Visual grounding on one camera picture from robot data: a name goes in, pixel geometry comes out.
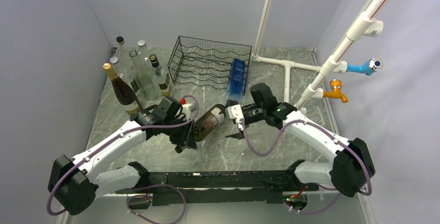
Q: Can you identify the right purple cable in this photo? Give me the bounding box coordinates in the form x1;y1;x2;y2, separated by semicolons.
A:
240;119;373;216

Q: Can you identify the clear bottle silver cap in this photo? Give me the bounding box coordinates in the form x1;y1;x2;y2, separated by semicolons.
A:
137;39;150;64

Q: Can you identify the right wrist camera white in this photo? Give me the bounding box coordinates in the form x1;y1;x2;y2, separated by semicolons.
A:
226;104;244;124

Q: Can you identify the white pvc pipe frame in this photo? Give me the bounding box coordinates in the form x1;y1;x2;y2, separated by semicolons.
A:
251;0;413;113

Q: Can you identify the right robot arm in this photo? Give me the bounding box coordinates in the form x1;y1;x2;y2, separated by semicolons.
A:
226;83;375;197

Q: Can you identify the blue faucet tap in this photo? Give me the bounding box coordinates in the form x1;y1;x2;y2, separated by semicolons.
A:
346;58;383;76

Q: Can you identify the bottle black gold cap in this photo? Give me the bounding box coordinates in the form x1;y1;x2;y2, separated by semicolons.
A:
148;54;173;96

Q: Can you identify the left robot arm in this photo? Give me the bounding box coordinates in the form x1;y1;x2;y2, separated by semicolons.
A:
46;95;199;216

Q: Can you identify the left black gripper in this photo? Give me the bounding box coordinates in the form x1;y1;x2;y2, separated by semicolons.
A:
162;117;197;149

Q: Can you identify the clear bottle blue medallion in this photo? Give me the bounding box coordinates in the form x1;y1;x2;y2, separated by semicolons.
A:
116;36;133;71

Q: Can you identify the black wire wine rack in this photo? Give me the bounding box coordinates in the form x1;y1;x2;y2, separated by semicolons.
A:
168;36;252;96

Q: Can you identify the dark wine bottle gold cap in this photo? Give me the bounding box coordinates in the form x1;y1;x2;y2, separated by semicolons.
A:
103;63;141;115

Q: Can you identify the clear bottle dark neck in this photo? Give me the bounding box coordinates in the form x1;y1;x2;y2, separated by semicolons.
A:
109;56;139;95

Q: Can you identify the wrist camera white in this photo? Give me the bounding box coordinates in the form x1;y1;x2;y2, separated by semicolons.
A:
180;98;197;120
226;104;244;124

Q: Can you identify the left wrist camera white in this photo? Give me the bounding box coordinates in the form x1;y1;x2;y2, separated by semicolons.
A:
180;98;197;120

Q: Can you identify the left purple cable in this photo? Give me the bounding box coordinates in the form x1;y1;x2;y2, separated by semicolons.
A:
46;94;200;224

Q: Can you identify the purple cable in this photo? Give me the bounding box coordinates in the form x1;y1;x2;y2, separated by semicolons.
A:
46;94;200;224
240;119;373;216

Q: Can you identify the blue tinted clear bottle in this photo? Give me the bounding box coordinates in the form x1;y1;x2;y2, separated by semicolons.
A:
129;49;158;101

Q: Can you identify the blue square dash bottle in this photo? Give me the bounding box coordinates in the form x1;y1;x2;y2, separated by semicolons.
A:
227;59;245;101

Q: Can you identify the orange faucet tap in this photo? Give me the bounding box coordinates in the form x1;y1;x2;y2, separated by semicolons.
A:
323;79;349;103

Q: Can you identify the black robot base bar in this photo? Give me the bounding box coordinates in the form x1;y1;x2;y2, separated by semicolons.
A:
118;170;319;206

